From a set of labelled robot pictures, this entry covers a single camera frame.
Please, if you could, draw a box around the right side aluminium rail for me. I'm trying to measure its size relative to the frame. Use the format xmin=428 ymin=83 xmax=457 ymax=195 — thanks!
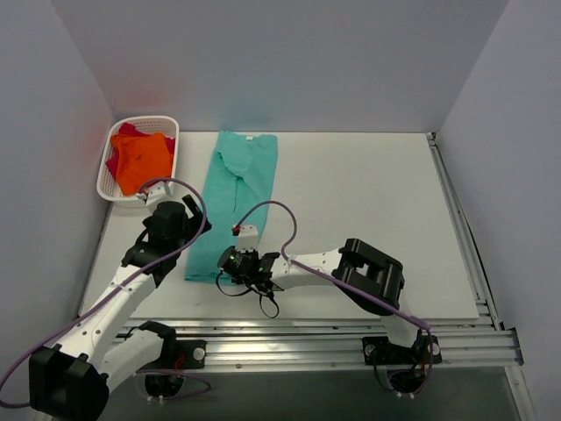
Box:
xmin=426 ymin=132 xmax=504 ymax=331

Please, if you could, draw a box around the teal t shirt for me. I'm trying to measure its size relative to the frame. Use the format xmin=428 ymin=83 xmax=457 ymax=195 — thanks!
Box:
xmin=184 ymin=132 xmax=278 ymax=283

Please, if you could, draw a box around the black thin cable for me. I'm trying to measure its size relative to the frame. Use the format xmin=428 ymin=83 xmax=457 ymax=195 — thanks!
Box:
xmin=214 ymin=269 xmax=281 ymax=320

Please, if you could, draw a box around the orange t shirt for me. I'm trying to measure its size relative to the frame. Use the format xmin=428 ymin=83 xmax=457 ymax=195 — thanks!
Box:
xmin=110 ymin=132 xmax=173 ymax=197

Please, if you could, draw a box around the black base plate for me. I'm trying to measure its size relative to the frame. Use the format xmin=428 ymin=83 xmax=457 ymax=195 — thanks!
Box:
xmin=361 ymin=335 xmax=443 ymax=366
xmin=174 ymin=339 xmax=207 ymax=370

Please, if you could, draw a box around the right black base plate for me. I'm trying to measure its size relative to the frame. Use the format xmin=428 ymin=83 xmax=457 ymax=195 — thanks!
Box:
xmin=361 ymin=335 xmax=443 ymax=366

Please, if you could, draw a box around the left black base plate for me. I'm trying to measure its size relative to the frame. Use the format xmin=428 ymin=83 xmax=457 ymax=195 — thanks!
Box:
xmin=174 ymin=339 xmax=207 ymax=370

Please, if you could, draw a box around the white plastic basket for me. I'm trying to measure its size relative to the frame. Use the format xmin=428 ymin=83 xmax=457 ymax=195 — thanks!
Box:
xmin=96 ymin=116 xmax=180 ymax=208

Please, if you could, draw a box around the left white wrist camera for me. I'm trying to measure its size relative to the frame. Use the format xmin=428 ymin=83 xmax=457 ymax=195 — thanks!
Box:
xmin=135 ymin=182 xmax=173 ymax=211

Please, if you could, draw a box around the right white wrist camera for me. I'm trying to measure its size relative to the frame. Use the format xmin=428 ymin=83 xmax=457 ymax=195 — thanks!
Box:
xmin=232 ymin=224 xmax=259 ymax=253

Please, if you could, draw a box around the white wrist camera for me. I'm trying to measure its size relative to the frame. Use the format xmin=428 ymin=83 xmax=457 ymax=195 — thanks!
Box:
xmin=135 ymin=182 xmax=173 ymax=211
xmin=232 ymin=224 xmax=259 ymax=253

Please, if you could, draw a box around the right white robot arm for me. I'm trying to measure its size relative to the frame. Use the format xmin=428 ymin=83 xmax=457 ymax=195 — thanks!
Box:
xmin=217 ymin=239 xmax=430 ymax=362

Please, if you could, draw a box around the front aluminium rail frame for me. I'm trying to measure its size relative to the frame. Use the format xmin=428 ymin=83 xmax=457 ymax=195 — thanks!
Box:
xmin=164 ymin=317 xmax=523 ymax=373

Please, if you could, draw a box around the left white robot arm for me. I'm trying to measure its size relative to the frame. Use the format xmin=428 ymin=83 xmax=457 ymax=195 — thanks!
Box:
xmin=29 ymin=195 xmax=211 ymax=420

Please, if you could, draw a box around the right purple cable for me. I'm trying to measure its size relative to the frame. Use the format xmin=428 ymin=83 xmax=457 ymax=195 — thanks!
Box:
xmin=231 ymin=200 xmax=435 ymax=396

